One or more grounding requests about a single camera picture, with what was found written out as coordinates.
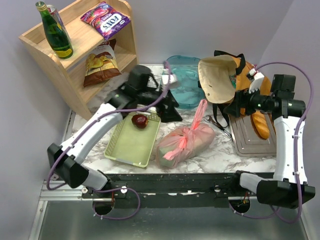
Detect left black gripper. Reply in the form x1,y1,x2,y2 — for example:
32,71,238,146
138,85,184,124

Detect purple Fox's candy bag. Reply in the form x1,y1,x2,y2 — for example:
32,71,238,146
80,1,131,41

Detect red silver soda can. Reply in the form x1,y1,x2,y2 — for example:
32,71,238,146
47,4,66,31

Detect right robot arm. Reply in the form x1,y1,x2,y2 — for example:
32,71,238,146
224,70,316,209

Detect brown potato chips bag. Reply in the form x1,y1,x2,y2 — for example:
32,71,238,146
83,39,121,88

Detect long baguette bread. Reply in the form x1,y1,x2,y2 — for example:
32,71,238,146
251,111,270,140

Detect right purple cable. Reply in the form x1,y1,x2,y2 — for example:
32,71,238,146
228,62,315,225

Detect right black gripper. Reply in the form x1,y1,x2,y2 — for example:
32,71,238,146
223,84,275,117

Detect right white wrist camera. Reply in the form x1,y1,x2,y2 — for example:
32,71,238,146
246,68,265,94

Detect green glass bottle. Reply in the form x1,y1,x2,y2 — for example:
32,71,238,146
35,1,74,59

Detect red apple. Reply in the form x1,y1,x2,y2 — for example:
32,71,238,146
131,114,149,129

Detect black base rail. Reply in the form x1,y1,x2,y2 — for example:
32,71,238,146
82,173,255,213

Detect teal transparent plastic container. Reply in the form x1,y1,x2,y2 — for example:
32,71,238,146
166,55,205,110

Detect colourful snack packet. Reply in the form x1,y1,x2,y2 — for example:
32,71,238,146
229,73,237,89

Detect light green plastic basket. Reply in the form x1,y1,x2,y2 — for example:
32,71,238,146
104,111,161,168

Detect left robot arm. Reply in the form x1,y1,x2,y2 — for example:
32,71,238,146
47,61,182,198

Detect silver metal tray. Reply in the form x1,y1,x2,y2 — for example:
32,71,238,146
229,114,277,157

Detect orange tote bag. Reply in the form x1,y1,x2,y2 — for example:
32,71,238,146
197,49,273,128

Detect clear plastic compartment box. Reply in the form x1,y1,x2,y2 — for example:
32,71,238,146
114,72,130,91

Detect wooden shelf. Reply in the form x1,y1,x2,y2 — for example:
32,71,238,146
19,0,138,120

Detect pink plastic grocery bag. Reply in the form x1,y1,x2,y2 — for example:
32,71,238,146
155,99,216,169

